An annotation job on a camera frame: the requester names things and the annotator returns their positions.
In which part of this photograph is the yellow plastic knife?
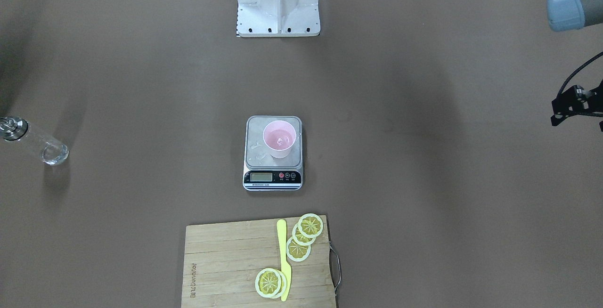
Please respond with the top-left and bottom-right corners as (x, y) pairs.
(277, 219), (292, 302)

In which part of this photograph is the glass sauce bottle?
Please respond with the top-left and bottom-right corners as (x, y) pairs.
(0, 116), (70, 166)

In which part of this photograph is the silver kitchen scale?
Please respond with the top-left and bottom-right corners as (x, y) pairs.
(243, 115), (303, 191)

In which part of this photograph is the wooden cutting board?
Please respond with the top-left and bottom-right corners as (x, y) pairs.
(181, 215), (338, 308)

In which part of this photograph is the pink plastic cup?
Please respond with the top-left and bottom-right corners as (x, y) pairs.
(262, 120), (297, 159)

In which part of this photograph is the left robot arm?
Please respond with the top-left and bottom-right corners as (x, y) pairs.
(547, 0), (603, 126)

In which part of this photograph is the white camera mast base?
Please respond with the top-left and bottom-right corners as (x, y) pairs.
(236, 0), (321, 38)

